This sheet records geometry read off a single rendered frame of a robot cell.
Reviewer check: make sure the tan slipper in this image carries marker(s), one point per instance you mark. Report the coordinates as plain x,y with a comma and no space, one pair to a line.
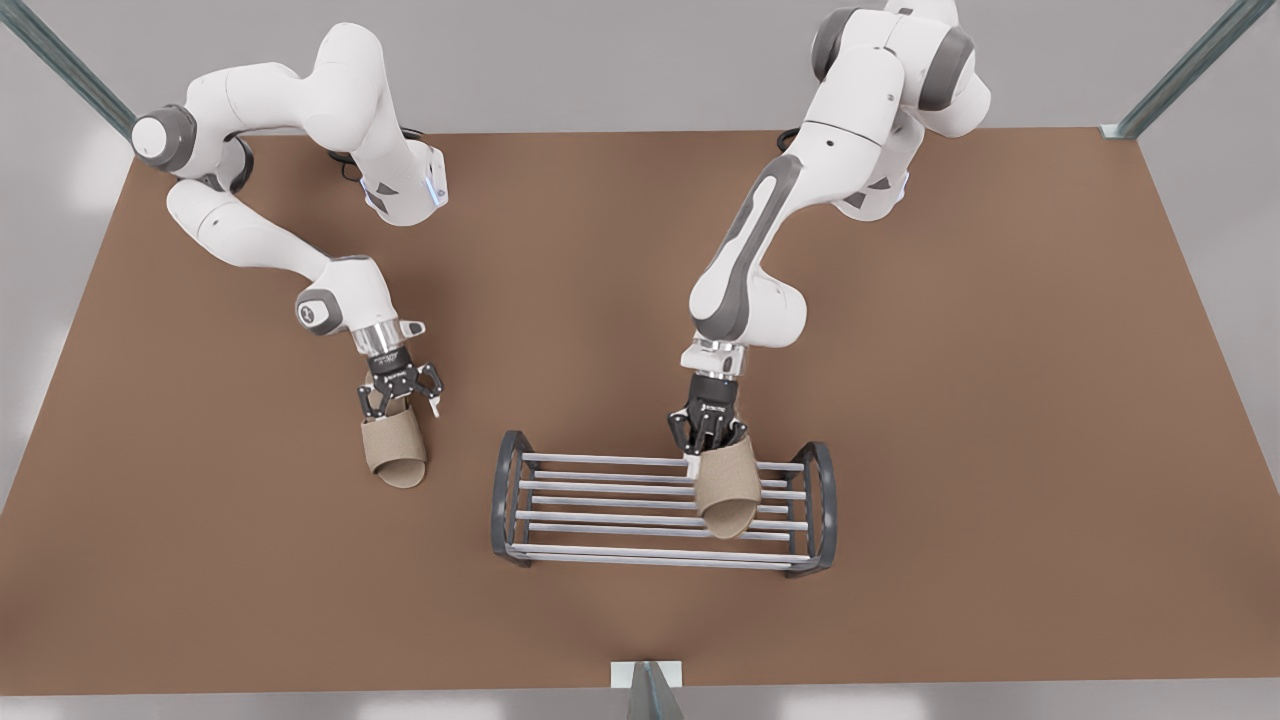
727,487
395,450

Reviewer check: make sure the silver frame post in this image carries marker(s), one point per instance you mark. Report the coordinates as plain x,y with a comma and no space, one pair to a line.
1185,70
648,690
70,65

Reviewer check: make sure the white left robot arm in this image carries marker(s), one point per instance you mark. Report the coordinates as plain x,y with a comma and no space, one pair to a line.
850,110

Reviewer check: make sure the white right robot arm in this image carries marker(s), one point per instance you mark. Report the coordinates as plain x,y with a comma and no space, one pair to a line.
300,90

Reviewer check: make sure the grey metal shoe rack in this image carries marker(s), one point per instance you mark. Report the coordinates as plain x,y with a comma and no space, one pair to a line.
660,510

